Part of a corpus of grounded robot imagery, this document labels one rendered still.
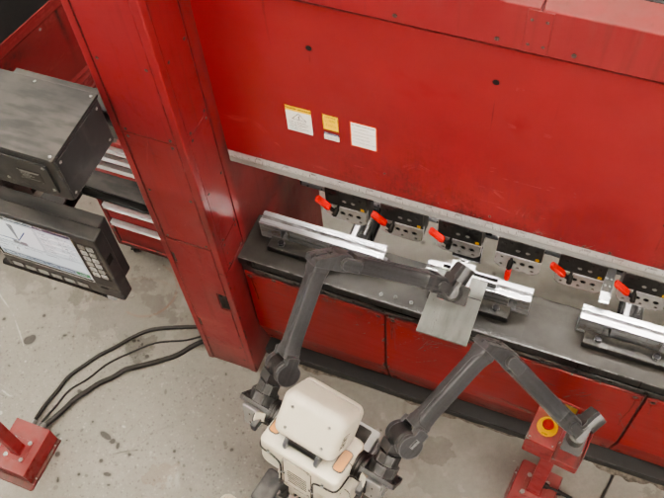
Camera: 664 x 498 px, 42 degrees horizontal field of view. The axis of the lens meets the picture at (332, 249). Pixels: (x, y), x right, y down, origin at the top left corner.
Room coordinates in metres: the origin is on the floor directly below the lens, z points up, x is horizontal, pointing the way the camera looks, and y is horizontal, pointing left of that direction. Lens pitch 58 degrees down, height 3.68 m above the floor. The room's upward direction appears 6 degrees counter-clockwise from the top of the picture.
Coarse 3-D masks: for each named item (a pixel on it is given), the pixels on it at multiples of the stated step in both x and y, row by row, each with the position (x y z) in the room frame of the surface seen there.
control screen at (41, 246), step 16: (0, 224) 1.59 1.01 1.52; (16, 224) 1.56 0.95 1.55; (0, 240) 1.62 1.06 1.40; (16, 240) 1.58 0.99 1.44; (32, 240) 1.55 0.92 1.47; (48, 240) 1.52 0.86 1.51; (64, 240) 1.49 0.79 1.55; (32, 256) 1.57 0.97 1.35; (48, 256) 1.54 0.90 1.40; (64, 256) 1.50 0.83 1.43; (80, 272) 1.49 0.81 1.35
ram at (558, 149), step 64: (192, 0) 1.88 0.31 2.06; (256, 0) 1.79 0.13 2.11; (256, 64) 1.81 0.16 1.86; (320, 64) 1.72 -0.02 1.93; (384, 64) 1.63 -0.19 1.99; (448, 64) 1.56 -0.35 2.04; (512, 64) 1.48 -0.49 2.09; (576, 64) 1.42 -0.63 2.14; (256, 128) 1.83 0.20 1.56; (320, 128) 1.73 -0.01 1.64; (384, 128) 1.63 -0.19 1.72; (448, 128) 1.55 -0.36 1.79; (512, 128) 1.47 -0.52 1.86; (576, 128) 1.40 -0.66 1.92; (640, 128) 1.33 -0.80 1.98; (384, 192) 1.63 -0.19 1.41; (448, 192) 1.54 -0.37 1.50; (512, 192) 1.46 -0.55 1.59; (576, 192) 1.38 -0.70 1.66; (640, 192) 1.31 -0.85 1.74; (576, 256) 1.35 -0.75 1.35; (640, 256) 1.27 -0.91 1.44
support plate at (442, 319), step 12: (480, 288) 1.47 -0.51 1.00; (432, 300) 1.44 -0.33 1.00; (444, 300) 1.43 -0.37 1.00; (468, 300) 1.42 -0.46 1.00; (432, 312) 1.39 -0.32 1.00; (444, 312) 1.39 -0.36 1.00; (456, 312) 1.38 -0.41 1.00; (468, 312) 1.38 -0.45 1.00; (420, 324) 1.35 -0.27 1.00; (432, 324) 1.35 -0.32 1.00; (444, 324) 1.34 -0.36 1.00; (456, 324) 1.34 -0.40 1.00; (468, 324) 1.33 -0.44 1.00; (432, 336) 1.31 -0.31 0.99; (444, 336) 1.30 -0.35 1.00; (456, 336) 1.29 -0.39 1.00; (468, 336) 1.29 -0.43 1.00
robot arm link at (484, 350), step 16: (480, 336) 1.10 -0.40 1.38; (480, 352) 1.04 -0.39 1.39; (496, 352) 1.04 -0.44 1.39; (512, 352) 1.05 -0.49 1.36; (464, 368) 1.01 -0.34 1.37; (480, 368) 1.01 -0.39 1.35; (448, 384) 0.98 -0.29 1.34; (464, 384) 0.98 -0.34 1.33; (432, 400) 0.94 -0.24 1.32; (448, 400) 0.94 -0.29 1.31; (416, 416) 0.91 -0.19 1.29; (432, 416) 0.91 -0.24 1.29; (384, 432) 0.90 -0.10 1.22; (416, 432) 0.86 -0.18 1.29; (400, 448) 0.83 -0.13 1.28; (416, 448) 0.83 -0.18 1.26
